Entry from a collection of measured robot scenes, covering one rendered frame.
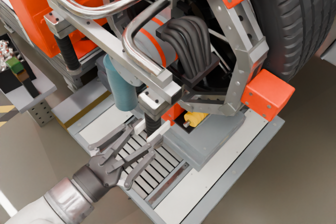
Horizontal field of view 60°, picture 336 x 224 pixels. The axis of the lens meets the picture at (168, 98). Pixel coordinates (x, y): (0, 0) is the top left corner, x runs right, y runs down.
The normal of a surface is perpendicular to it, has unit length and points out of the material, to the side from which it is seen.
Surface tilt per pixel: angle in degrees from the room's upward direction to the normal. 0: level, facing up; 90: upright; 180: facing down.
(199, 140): 0
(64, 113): 0
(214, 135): 0
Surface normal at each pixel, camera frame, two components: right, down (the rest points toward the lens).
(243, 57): -0.69, 0.60
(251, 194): 0.00, -0.55
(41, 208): 0.02, -0.73
